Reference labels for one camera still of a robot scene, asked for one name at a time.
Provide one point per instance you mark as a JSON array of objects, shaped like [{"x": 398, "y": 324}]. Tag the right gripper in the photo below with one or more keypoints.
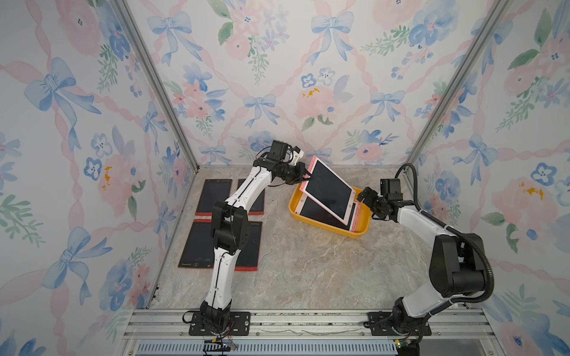
[{"x": 365, "y": 195}]

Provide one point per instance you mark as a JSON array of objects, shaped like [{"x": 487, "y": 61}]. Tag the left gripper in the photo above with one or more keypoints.
[{"x": 300, "y": 172}]

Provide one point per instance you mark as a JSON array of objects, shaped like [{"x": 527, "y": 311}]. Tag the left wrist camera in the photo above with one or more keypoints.
[{"x": 296, "y": 155}]

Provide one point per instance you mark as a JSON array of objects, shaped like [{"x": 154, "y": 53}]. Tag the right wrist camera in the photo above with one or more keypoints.
[{"x": 390, "y": 189}]

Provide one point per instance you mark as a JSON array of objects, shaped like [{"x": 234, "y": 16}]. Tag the pink white writing tablet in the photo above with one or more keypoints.
[
  {"x": 329, "y": 190},
  {"x": 310, "y": 209}
]

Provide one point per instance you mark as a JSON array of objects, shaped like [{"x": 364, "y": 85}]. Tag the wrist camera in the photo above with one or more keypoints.
[
  {"x": 390, "y": 189},
  {"x": 296, "y": 155}
]

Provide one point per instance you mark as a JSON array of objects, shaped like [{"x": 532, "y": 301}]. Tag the left aluminium corner post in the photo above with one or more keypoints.
[{"x": 134, "y": 35}]

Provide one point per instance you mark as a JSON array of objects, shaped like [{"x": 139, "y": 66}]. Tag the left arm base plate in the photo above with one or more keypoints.
[{"x": 235, "y": 323}]

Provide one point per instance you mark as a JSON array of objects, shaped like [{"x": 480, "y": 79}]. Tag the red writing tablet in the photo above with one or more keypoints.
[
  {"x": 213, "y": 190},
  {"x": 257, "y": 207},
  {"x": 198, "y": 251},
  {"x": 249, "y": 256}
]

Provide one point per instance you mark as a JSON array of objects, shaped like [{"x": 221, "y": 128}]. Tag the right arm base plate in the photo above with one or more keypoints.
[{"x": 383, "y": 323}]

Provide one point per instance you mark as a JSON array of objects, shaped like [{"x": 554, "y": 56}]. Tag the aluminium front rail frame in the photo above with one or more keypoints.
[{"x": 308, "y": 332}]

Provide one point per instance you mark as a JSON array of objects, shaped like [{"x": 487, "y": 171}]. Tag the aluminium corner post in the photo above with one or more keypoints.
[
  {"x": 134, "y": 35},
  {"x": 474, "y": 51}
]

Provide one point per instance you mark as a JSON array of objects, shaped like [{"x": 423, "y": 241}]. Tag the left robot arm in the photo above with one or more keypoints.
[{"x": 230, "y": 229}]

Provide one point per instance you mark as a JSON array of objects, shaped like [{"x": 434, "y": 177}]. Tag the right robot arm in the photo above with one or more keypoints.
[{"x": 458, "y": 272}]

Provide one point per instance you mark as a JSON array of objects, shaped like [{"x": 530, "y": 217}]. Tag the right aluminium corner post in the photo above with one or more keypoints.
[{"x": 474, "y": 51}]

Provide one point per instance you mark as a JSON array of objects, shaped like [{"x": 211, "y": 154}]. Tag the yellow plastic storage box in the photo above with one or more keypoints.
[{"x": 361, "y": 226}]

